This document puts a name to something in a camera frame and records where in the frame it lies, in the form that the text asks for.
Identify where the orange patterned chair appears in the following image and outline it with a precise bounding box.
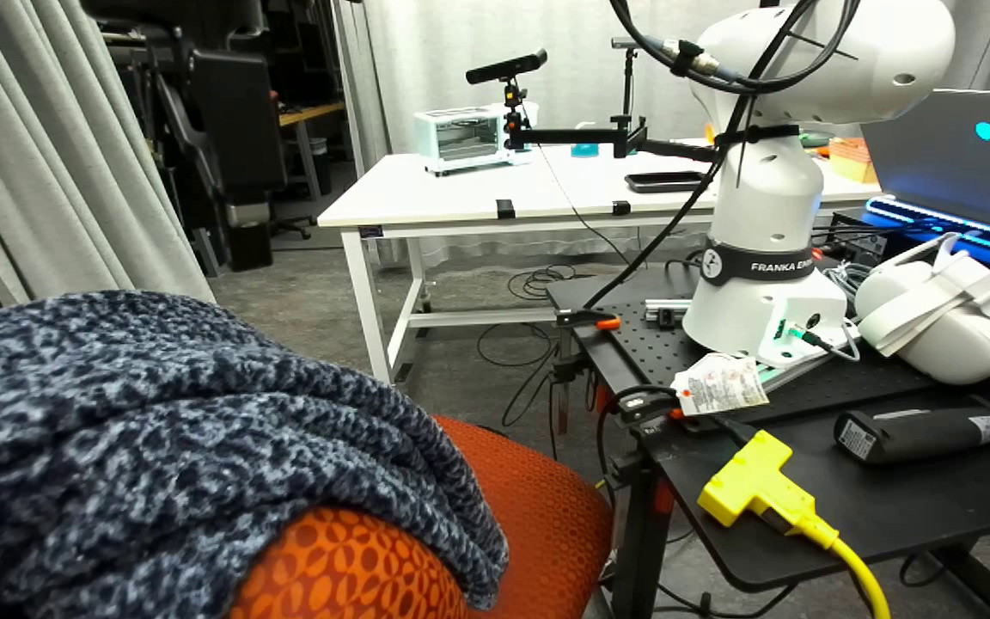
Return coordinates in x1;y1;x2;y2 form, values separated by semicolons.
227;415;614;619

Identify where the black office chair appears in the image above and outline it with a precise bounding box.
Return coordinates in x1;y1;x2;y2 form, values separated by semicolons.
82;0;315;274

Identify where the blue grey knit fleece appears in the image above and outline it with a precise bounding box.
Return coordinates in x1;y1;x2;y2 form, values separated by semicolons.
0;290;510;619

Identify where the orange black clamp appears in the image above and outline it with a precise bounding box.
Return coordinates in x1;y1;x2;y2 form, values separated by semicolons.
556;309;622;331

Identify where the white table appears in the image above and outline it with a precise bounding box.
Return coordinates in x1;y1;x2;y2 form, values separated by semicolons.
317;138;883;385

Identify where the white toaster oven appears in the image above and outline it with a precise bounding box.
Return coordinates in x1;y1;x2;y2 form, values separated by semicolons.
413;102;539;176

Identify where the black tray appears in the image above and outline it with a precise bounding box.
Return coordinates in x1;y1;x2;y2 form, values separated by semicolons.
625;171;707;193

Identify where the white paper tag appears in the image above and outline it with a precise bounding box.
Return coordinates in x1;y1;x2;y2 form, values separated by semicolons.
671;352;770;418

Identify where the wooden desk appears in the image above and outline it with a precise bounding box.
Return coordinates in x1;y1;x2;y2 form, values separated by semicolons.
278;101;346;201

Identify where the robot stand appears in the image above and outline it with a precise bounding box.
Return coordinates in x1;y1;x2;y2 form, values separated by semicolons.
545;258;990;619

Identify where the orange box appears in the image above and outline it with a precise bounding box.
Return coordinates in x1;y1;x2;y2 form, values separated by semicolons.
828;137;879;184

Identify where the white headset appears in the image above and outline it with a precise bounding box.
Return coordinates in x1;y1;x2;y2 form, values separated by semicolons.
854;232;990;385

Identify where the grey curtain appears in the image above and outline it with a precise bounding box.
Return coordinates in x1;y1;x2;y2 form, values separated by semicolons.
0;0;217;307

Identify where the laptop with blue light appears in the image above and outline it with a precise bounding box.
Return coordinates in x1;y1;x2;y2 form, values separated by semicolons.
859;89;990;259

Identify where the coil of black cable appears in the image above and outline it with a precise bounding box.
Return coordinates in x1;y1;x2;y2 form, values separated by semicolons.
508;264;578;301

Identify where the camera on mount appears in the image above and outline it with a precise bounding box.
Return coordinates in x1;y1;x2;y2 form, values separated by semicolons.
466;38;719;164

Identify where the yellow plug with cable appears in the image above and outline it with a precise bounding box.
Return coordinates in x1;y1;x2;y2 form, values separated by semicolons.
698;430;893;619

